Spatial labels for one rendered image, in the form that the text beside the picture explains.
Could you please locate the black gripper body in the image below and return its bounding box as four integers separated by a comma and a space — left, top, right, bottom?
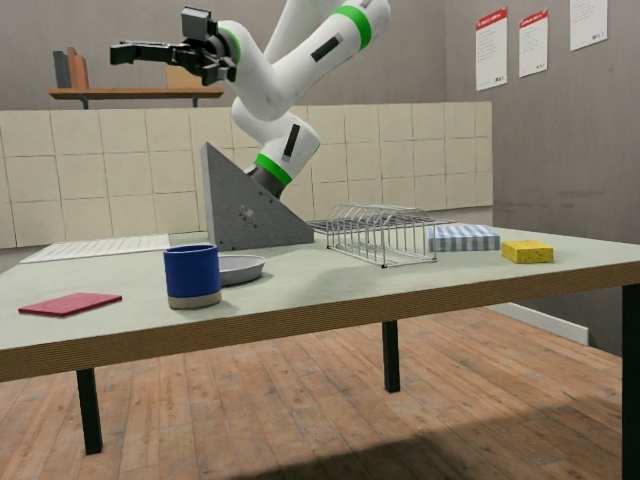
172, 35, 226, 77

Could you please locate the white ribbed draining mat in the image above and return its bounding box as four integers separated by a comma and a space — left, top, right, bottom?
19, 233, 170, 265

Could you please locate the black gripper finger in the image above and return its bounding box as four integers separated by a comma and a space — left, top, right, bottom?
110, 41, 190, 68
196, 47, 237, 86

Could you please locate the blue and white checkered towel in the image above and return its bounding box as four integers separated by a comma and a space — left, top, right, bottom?
426, 225, 500, 252

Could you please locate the yellow sponge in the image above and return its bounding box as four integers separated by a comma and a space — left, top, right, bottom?
502, 240, 554, 264

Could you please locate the blue mug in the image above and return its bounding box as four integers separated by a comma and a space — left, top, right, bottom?
163, 244, 222, 310

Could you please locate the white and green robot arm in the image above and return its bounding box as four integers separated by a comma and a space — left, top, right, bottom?
181, 0, 390, 201

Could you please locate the cream tiled wall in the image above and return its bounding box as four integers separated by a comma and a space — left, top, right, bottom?
0, 102, 493, 274

